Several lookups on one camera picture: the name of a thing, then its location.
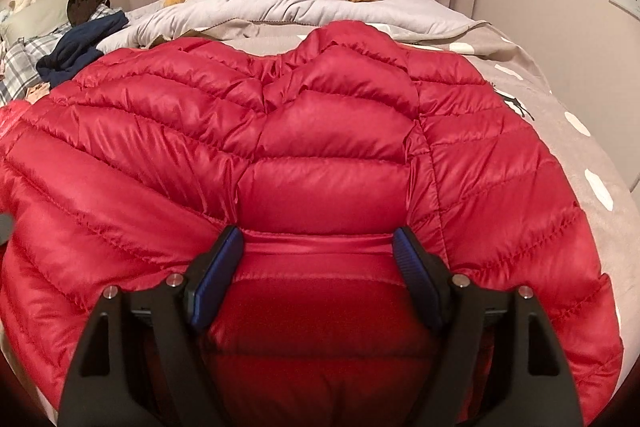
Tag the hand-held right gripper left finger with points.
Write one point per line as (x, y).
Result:
(217, 279)

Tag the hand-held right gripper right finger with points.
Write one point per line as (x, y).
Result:
(417, 277)

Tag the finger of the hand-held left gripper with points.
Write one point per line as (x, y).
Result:
(5, 229)

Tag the red down jacket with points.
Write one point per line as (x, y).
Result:
(320, 147)
(10, 114)

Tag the folded red down jacket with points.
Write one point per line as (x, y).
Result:
(10, 114)

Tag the peach cloth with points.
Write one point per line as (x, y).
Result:
(37, 93)

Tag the plaid blanket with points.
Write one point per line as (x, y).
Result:
(20, 62)

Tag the navy blue garment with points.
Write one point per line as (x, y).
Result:
(80, 44)

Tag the beige pillow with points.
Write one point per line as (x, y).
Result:
(45, 14)

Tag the black garment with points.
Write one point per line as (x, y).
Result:
(85, 9)

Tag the grey duvet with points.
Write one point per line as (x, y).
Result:
(300, 9)

